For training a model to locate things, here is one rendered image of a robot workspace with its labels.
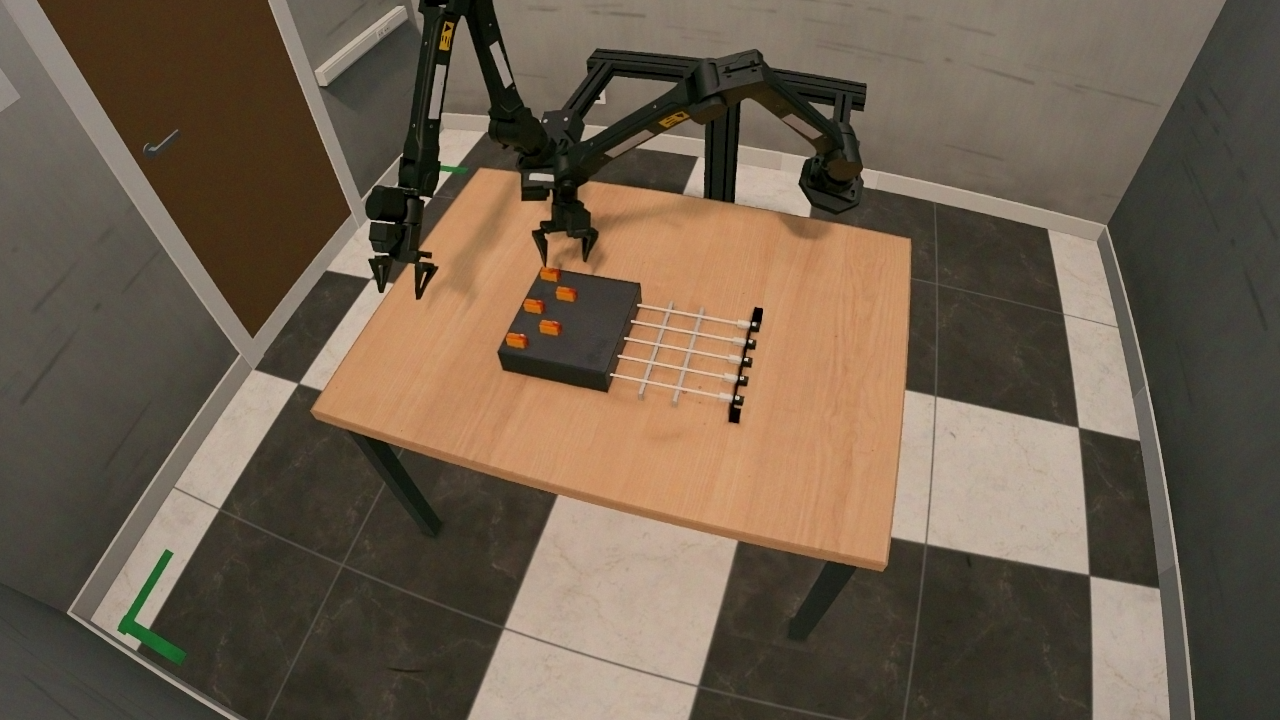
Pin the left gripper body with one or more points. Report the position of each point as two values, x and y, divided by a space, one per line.
547 228

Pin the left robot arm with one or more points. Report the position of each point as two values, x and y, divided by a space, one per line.
573 166

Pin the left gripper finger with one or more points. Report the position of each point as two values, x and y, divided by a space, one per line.
590 241
542 244

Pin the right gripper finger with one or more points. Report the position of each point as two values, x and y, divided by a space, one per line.
374 264
419 272

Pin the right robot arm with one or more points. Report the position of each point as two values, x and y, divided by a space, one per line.
386 203

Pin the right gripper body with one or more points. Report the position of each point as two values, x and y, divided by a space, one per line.
412 257

